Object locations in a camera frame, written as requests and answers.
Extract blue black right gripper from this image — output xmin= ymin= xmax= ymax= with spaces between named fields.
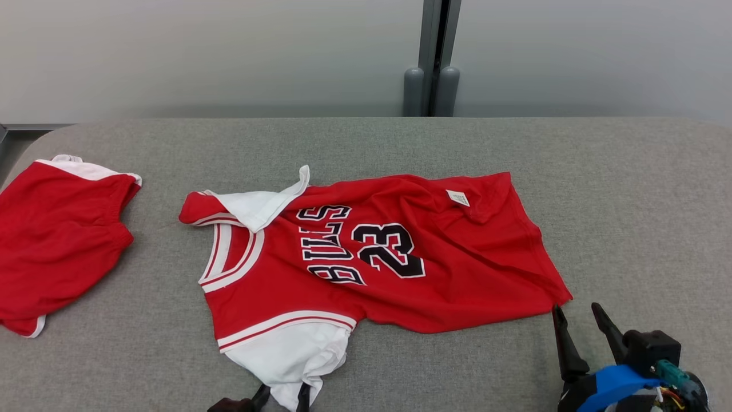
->
xmin=552 ymin=302 xmax=710 ymax=412

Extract red white Bulls jersey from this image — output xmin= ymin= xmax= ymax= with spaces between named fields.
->
xmin=178 ymin=165 xmax=574 ymax=412

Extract red white shorts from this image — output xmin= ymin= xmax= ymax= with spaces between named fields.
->
xmin=0 ymin=154 xmax=142 ymax=338

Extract grey fabric sofa cushion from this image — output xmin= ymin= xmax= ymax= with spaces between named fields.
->
xmin=0 ymin=117 xmax=732 ymax=412

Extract teal plug right camera cable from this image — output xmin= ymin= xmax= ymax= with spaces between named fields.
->
xmin=655 ymin=359 xmax=694 ymax=391

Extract grey partition post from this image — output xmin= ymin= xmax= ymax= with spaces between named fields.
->
xmin=403 ymin=0 xmax=461 ymax=118

